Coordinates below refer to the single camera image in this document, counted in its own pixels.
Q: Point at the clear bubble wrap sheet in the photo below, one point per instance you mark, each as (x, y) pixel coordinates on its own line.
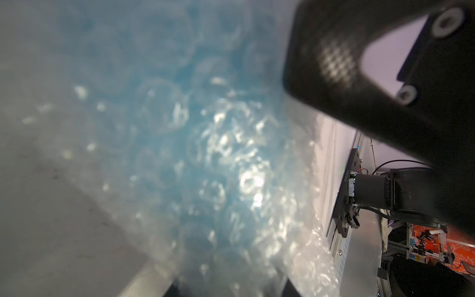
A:
(185, 167)

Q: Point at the blue wine glass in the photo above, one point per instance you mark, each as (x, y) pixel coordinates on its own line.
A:
(178, 130)

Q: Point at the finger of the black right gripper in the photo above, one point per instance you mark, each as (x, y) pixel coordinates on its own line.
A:
(371, 74)

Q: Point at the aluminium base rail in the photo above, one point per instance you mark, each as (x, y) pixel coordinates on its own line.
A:
(354, 235)

